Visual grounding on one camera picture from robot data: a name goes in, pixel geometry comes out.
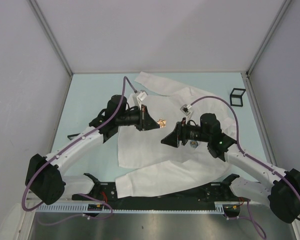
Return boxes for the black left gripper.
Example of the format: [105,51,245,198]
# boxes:
[116,104,160,131]

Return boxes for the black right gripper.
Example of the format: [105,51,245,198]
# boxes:
[160,118,210,149]

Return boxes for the white button-up shirt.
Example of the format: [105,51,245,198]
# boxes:
[114,71,237,200]

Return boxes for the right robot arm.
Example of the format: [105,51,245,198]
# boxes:
[160,113,300,224]

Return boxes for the round blue pin badge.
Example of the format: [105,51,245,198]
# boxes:
[189,140,199,149]

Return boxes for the black display box right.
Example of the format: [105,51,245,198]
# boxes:
[229,88,246,107]

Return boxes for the black display box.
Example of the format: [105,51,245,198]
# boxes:
[229,88,246,107]
[67,133,80,141]

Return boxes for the black display box left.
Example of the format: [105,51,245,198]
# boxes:
[67,133,80,141]

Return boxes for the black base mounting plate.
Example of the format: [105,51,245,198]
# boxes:
[71,172,251,205]

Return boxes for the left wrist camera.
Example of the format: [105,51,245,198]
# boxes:
[132,90,148,109]

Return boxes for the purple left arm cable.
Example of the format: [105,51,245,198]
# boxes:
[21,76,142,225]

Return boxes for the white slotted cable duct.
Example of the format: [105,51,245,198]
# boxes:
[36,202,225,215]

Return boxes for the aluminium frame rail left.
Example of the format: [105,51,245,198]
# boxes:
[26,0,74,77]

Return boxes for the aluminium frame rail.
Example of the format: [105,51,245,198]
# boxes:
[245,0,293,76]
[26,0,74,77]

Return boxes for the aluminium frame rail right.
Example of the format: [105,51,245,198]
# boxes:
[245,0,293,76]

